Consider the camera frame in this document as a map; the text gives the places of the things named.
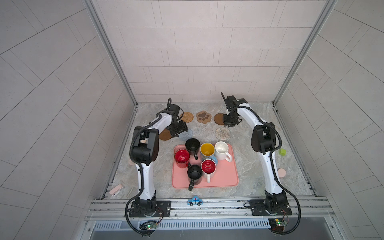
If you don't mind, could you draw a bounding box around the woven rattan round coaster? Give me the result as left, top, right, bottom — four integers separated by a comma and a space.
182, 112, 194, 123

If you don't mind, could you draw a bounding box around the dark brown wooden coaster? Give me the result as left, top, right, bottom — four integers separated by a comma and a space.
159, 129, 172, 141

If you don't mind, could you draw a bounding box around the multicolour woven round coaster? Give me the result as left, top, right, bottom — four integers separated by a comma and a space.
215, 127, 230, 141

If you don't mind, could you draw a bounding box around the paw shaped cork coaster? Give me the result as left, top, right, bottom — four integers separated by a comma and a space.
196, 111, 212, 124

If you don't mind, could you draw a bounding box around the grey-blue woven round coaster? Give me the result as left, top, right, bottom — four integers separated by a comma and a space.
179, 129, 193, 142

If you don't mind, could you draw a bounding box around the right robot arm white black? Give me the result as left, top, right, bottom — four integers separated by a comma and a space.
221, 94, 302, 235

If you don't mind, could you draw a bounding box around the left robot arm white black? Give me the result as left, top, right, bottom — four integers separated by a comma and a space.
125, 98, 188, 237

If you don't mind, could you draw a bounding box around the black mug rear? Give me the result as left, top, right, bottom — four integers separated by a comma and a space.
185, 138, 201, 160

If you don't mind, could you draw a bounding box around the black mug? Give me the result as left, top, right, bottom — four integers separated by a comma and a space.
185, 138, 201, 160
187, 164, 203, 191

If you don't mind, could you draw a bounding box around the red mug left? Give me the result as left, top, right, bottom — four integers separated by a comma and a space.
174, 149, 190, 168

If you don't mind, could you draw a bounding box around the yellow inside mug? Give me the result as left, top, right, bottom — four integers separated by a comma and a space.
200, 143, 218, 164

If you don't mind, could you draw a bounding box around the pink rectangular tray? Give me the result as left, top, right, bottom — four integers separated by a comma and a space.
172, 144, 239, 189

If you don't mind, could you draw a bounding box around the black mug front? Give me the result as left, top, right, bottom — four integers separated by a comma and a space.
187, 164, 203, 191

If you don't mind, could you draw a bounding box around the white mug red inside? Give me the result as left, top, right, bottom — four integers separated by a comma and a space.
201, 159, 217, 183

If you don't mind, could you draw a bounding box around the wooden rolling pin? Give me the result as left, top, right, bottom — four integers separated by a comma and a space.
128, 159, 135, 166

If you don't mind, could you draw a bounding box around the green small cube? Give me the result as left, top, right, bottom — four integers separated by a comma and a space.
279, 149, 287, 156

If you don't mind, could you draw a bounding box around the pink round disc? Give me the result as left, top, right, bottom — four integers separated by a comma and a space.
278, 168, 287, 179

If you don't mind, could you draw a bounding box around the blue toy car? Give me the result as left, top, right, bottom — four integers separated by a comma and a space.
187, 196, 203, 206

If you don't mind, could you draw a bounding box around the pink eraser block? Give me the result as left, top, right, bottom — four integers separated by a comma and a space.
109, 184, 124, 196

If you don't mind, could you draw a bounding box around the left circuit board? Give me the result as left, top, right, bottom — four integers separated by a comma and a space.
140, 221, 159, 231

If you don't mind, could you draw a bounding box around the circuit board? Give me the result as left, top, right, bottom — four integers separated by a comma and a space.
140, 221, 159, 231
269, 219, 289, 233

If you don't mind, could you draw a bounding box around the ventilation grille strip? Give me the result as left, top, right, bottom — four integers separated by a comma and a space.
94, 219, 271, 231

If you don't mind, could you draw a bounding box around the right circuit board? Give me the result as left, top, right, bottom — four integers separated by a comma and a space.
269, 219, 289, 233

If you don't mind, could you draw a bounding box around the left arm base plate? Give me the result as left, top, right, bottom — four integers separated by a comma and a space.
128, 201, 171, 218

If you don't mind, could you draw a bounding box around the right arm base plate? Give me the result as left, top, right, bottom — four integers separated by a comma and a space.
243, 200, 293, 216

